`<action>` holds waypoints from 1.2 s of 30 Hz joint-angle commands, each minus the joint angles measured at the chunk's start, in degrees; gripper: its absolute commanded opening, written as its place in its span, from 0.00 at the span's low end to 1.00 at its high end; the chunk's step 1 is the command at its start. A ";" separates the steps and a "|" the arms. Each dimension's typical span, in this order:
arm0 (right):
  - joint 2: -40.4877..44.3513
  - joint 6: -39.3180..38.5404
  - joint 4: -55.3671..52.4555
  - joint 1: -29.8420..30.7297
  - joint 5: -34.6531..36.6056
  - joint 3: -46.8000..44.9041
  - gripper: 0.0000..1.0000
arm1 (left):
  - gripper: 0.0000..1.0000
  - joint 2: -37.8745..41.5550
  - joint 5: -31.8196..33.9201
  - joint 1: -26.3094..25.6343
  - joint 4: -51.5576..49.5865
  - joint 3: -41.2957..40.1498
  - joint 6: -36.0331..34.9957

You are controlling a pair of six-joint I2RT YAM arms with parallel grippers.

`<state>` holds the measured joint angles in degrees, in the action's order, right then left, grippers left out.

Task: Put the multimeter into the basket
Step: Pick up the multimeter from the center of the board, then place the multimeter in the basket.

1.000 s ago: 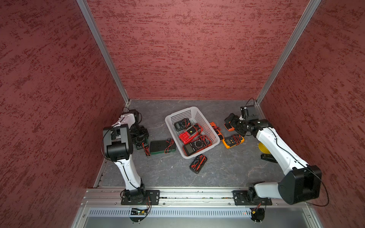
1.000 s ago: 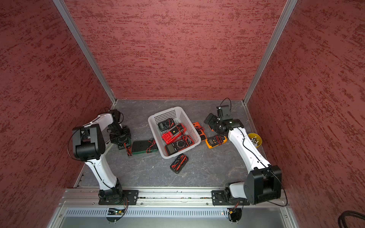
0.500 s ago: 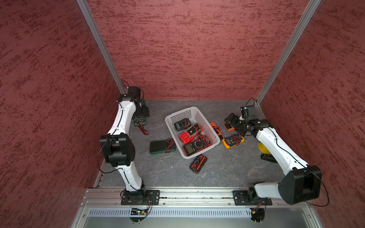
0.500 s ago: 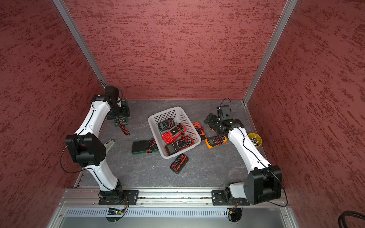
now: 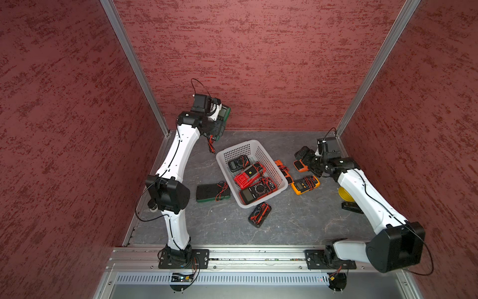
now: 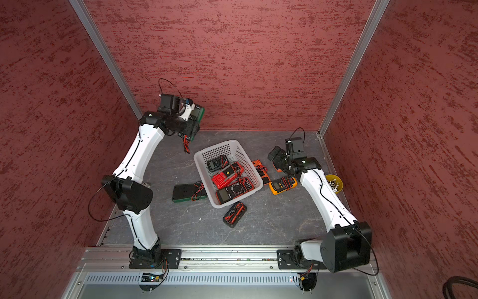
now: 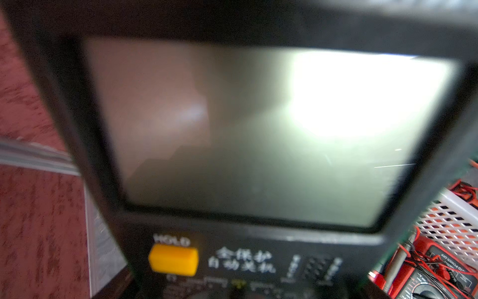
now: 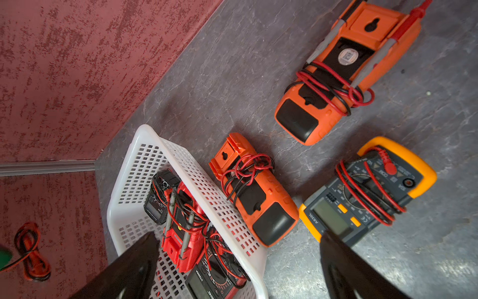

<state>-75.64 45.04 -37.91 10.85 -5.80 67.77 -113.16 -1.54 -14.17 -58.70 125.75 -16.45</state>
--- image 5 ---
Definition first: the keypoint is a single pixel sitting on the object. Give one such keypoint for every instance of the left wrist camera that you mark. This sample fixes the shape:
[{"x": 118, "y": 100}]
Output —
[{"x": 215, "y": 108}]

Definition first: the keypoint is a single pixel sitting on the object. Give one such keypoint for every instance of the orange clamp meter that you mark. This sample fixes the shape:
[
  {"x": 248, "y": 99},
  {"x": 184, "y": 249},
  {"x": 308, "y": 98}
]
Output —
[{"x": 284, "y": 170}]

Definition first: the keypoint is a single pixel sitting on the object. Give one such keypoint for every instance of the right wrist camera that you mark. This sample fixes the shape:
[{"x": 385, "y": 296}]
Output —
[{"x": 328, "y": 148}]

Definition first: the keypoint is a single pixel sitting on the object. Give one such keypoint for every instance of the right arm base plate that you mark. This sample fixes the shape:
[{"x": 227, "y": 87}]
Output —
[{"x": 326, "y": 259}]

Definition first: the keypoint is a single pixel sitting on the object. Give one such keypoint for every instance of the green multimeter face up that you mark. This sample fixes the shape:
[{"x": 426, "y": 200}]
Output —
[{"x": 220, "y": 123}]

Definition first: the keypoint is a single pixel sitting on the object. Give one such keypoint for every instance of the yellow black multimeter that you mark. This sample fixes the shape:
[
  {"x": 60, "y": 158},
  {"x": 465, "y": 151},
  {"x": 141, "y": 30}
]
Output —
[{"x": 305, "y": 184}]

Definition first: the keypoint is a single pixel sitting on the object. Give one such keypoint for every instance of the yellow cup with batteries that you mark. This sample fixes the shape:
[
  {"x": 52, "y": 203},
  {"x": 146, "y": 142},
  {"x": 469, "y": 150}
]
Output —
[{"x": 345, "y": 195}]

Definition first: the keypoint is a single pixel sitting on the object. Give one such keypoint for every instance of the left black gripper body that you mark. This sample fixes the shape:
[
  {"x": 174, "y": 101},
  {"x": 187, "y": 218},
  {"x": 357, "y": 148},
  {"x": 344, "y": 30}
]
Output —
[{"x": 212, "y": 126}]

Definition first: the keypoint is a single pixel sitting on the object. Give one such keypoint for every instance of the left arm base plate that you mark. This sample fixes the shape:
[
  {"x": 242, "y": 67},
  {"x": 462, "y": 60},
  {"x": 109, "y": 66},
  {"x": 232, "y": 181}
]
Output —
[{"x": 183, "y": 259}]

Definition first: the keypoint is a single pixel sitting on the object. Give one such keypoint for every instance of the green multimeter face down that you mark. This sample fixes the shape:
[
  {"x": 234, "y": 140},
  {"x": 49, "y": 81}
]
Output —
[{"x": 212, "y": 192}]

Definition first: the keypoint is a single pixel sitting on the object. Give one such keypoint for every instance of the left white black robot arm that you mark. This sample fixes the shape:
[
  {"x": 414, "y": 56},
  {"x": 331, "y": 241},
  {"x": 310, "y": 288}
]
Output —
[{"x": 168, "y": 193}]

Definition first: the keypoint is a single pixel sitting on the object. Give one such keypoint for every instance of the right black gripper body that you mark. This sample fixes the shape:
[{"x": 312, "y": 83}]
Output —
[{"x": 315, "y": 162}]

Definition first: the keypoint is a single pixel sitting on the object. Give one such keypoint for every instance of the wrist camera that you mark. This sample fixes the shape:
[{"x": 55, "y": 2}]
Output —
[
  {"x": 215, "y": 108},
  {"x": 328, "y": 148}
]

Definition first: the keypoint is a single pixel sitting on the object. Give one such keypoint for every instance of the white plastic perforated basket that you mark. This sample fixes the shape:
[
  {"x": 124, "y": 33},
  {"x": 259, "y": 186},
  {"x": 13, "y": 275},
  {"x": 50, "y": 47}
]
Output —
[{"x": 256, "y": 153}]

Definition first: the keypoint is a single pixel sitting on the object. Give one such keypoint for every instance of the orange multimeter with leads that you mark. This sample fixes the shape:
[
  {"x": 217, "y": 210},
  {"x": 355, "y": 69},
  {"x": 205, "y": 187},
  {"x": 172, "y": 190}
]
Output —
[{"x": 300, "y": 166}]

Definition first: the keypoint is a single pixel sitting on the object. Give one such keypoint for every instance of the black multimeter with red leads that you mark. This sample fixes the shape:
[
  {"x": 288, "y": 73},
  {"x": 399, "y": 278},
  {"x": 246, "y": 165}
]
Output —
[{"x": 259, "y": 214}]

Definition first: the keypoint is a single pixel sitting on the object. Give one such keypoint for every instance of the small black multimeter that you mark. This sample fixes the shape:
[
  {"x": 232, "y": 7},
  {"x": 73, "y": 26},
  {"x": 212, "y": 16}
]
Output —
[{"x": 239, "y": 163}]

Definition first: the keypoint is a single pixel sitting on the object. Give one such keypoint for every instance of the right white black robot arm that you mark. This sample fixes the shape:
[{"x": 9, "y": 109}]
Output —
[{"x": 397, "y": 244}]

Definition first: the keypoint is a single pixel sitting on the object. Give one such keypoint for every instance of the large red black multimeter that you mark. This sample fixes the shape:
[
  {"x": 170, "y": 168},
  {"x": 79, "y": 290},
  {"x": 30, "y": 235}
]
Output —
[{"x": 257, "y": 191}]

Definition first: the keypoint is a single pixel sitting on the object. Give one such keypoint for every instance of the small red multimeter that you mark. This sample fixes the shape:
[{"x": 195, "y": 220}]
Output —
[{"x": 249, "y": 175}]

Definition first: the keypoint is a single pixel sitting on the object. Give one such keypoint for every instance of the small black box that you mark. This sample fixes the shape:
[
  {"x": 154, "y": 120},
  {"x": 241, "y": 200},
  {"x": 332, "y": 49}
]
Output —
[{"x": 352, "y": 207}]

